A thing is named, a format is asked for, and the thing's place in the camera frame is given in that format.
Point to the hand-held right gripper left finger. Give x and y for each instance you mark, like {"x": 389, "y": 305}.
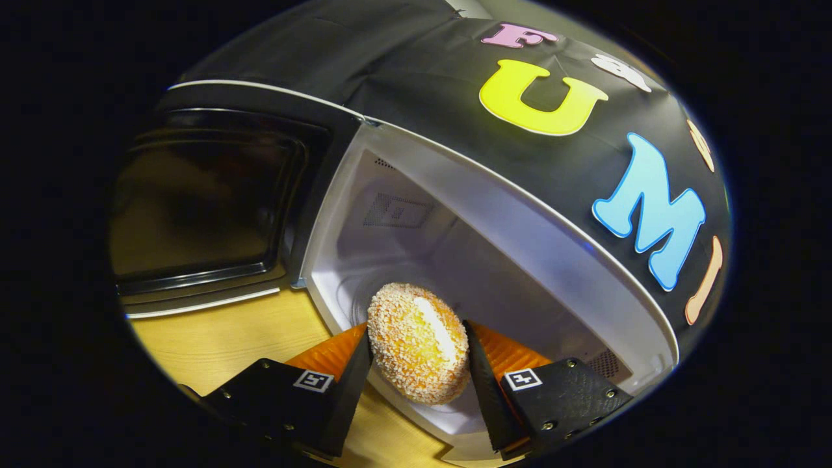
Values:
{"x": 348, "y": 396}

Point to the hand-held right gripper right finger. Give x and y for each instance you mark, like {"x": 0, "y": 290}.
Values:
{"x": 484, "y": 383}

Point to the crumb-coated cream bread roll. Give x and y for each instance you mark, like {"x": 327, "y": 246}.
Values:
{"x": 409, "y": 351}

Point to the white microwave oven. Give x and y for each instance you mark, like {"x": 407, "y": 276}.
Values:
{"x": 520, "y": 247}

